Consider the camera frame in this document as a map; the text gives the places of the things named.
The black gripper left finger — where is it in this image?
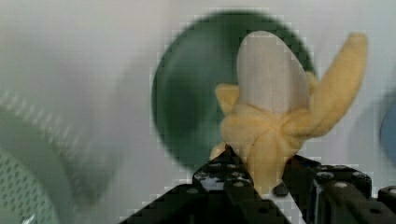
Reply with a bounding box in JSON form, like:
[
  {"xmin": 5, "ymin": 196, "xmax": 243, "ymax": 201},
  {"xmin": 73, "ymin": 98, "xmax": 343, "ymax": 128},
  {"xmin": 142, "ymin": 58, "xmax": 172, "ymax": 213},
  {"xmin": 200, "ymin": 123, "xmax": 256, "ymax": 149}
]
[{"xmin": 120, "ymin": 147, "xmax": 291, "ymax": 224}]

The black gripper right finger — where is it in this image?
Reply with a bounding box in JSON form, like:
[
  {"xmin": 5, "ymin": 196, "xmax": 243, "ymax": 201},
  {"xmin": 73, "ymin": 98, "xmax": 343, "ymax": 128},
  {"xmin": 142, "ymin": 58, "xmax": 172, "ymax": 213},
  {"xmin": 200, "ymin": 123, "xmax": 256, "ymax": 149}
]
[{"xmin": 283, "ymin": 156, "xmax": 396, "ymax": 224}]

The peeled plush banana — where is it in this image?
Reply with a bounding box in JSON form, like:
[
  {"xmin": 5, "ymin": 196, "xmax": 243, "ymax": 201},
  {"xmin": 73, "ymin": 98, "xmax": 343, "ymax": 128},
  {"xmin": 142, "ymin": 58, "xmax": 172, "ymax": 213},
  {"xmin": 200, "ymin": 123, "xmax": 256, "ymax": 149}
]
[{"xmin": 211, "ymin": 31, "xmax": 368, "ymax": 195}]

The green mug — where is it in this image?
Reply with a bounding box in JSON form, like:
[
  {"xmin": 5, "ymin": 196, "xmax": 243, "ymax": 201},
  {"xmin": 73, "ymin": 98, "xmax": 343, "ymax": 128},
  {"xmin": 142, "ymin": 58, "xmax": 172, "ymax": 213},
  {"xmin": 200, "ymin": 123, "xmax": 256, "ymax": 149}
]
[{"xmin": 151, "ymin": 11, "xmax": 314, "ymax": 171}]

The blue bowl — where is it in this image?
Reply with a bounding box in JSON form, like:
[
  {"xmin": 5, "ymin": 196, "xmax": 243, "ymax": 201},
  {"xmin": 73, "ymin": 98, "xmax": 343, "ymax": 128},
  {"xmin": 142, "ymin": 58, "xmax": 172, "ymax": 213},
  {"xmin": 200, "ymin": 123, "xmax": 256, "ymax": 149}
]
[{"xmin": 380, "ymin": 104, "xmax": 396, "ymax": 163}]

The green perforated colander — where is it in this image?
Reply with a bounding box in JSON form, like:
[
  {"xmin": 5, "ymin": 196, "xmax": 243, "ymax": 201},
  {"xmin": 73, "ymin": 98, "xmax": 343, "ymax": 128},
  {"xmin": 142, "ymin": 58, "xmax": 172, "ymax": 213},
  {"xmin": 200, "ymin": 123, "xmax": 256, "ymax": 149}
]
[{"xmin": 1, "ymin": 89, "xmax": 83, "ymax": 224}]

